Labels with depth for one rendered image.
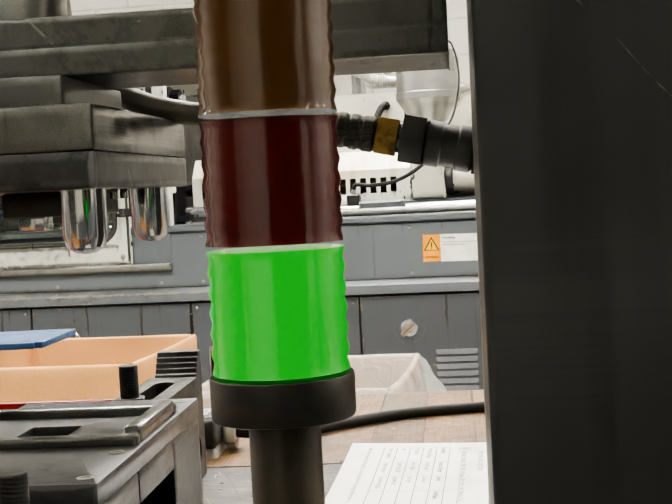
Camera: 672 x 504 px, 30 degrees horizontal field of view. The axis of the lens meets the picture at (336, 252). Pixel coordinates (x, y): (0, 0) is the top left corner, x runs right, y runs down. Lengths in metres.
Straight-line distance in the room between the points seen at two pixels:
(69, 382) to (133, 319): 2.41
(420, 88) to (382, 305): 0.94
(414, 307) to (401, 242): 0.27
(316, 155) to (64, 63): 0.27
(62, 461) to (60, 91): 0.16
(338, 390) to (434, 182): 4.89
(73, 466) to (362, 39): 0.22
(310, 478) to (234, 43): 0.12
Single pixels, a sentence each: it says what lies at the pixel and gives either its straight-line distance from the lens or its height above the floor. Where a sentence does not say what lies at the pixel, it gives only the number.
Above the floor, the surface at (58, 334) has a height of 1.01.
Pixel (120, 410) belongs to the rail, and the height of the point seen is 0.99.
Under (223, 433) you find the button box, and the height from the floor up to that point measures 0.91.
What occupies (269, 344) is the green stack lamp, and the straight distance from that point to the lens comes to 0.32.
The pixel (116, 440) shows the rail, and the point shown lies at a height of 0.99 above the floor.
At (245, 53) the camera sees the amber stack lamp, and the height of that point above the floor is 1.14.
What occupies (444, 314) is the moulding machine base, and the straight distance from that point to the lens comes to 5.06.
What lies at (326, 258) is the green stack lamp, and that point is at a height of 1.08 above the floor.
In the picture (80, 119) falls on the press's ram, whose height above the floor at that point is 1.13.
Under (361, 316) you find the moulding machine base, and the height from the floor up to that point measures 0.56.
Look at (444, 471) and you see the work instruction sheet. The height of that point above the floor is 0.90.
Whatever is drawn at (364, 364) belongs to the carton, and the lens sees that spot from 3.35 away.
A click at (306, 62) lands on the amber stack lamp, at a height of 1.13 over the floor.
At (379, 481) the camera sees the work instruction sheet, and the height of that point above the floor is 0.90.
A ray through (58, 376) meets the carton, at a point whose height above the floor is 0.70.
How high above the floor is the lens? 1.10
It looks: 3 degrees down
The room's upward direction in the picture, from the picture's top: 3 degrees counter-clockwise
